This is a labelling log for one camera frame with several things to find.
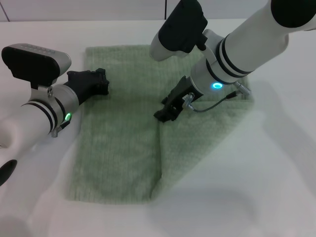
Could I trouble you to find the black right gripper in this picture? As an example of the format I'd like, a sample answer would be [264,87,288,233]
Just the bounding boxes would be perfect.
[154,76,205,122]

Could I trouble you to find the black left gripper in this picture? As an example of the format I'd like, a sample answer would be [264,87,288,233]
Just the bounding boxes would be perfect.
[64,68,111,105]

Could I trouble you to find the green terry towel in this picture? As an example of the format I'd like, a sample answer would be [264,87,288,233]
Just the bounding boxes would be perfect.
[63,44,255,204]

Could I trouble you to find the right wrist cable with plugs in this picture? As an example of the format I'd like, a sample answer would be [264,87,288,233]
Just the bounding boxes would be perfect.
[183,82,250,115]

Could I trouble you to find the left wrist cable with plug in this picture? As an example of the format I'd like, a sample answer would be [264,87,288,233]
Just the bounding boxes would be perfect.
[50,119,72,138]

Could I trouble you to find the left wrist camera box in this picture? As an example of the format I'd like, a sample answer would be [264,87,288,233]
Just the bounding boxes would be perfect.
[1,43,73,91]

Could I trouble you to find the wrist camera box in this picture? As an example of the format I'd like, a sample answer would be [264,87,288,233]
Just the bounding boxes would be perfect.
[150,0,209,62]
[1,43,73,91]

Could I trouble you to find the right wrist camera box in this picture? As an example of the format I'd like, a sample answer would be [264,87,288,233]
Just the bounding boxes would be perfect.
[150,0,209,62]

